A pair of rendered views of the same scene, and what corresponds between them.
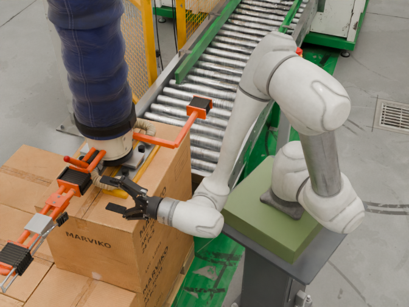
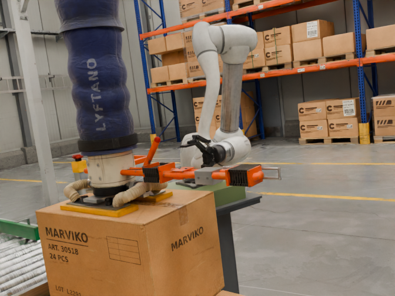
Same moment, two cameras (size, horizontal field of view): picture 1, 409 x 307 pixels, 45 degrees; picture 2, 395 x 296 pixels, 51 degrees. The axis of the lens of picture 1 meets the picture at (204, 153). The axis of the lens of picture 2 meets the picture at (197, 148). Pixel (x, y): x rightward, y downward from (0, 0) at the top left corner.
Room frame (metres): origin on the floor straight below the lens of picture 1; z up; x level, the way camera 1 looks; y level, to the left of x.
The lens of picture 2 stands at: (0.64, 1.79, 1.33)
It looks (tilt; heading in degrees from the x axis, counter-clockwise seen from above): 7 degrees down; 287
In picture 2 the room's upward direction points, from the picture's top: 7 degrees counter-clockwise
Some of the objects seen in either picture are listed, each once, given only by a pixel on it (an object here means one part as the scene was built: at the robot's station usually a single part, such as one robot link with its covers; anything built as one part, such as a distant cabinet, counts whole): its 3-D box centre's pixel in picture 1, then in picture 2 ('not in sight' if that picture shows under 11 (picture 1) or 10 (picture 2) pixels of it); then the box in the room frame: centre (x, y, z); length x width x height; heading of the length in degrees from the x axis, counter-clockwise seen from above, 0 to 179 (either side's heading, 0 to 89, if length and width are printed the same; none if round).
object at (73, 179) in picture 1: (74, 180); (159, 172); (1.21, 0.46, 1.07); 0.10 x 0.08 x 0.06; 69
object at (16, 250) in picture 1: (11, 257); (243, 175); (0.88, 0.59, 1.07); 0.08 x 0.07 x 0.05; 159
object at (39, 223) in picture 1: (39, 226); (208, 175); (1.00, 0.54, 1.06); 0.07 x 0.07 x 0.04; 69
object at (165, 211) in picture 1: (168, 211); (221, 152); (1.06, 0.12, 1.07); 0.09 x 0.06 x 0.09; 159
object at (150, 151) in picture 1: (134, 162); (133, 190); (1.40, 0.28, 0.97); 0.34 x 0.10 x 0.05; 159
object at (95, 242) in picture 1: (123, 197); (130, 249); (1.42, 0.35, 0.74); 0.60 x 0.40 x 0.40; 161
